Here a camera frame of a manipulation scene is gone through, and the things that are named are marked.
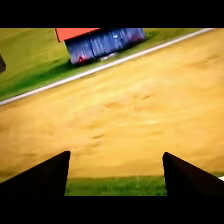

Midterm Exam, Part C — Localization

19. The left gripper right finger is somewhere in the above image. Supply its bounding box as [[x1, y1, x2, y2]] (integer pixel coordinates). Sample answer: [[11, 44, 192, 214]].
[[162, 151, 224, 197]]

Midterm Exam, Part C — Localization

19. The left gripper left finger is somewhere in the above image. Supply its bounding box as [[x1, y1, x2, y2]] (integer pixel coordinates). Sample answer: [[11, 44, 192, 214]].
[[0, 150, 72, 197]]

